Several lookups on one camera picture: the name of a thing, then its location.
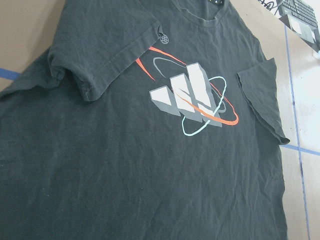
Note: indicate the black printed t-shirt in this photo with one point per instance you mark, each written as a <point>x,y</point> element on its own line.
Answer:
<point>144,120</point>

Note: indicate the black keyboard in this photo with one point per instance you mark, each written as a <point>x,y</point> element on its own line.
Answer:
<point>299,10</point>

